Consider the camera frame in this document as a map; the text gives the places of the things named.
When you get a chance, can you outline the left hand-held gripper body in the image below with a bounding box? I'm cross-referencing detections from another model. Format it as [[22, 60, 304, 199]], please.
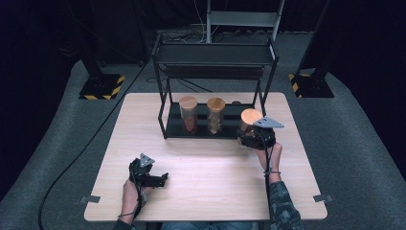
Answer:
[[128, 152, 156, 189]]

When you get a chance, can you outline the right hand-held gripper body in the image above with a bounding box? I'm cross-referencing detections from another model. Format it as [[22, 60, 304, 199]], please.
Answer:
[[245, 116, 285, 151]]

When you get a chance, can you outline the glass jar of dark contents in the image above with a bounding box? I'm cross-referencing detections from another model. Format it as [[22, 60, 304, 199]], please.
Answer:
[[238, 107, 264, 138]]

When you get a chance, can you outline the glass jar of dried mushrooms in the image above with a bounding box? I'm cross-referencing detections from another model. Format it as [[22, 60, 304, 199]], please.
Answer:
[[206, 97, 227, 135]]

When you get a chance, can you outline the glass jar of red fruit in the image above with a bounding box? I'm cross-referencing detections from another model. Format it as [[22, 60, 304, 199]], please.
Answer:
[[178, 95, 199, 134]]

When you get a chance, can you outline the black metal shelf rack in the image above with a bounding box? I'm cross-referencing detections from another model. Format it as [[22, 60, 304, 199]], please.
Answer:
[[150, 33, 281, 140]]

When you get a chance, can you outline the person's right hand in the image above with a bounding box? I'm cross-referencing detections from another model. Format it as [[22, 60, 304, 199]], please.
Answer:
[[255, 142, 283, 176]]

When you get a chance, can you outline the person's left hand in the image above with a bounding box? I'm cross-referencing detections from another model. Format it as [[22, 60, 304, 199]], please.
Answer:
[[122, 178, 151, 219]]

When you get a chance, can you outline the black stand with striped base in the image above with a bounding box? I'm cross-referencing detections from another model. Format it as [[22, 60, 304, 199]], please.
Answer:
[[65, 0, 126, 101], [288, 0, 339, 99]]

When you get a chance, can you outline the grey metal stand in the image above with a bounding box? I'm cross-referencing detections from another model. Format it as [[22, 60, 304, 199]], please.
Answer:
[[205, 0, 286, 44]]

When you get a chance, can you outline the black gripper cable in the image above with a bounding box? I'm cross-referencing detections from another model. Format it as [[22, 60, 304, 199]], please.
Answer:
[[118, 178, 147, 219], [255, 128, 276, 224]]

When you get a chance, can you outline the long black floor cable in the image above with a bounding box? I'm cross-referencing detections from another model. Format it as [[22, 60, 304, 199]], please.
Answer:
[[37, 60, 149, 230]]

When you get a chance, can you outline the tangle of floor cables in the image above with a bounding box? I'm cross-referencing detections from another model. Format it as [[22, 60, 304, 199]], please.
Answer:
[[162, 23, 276, 44]]

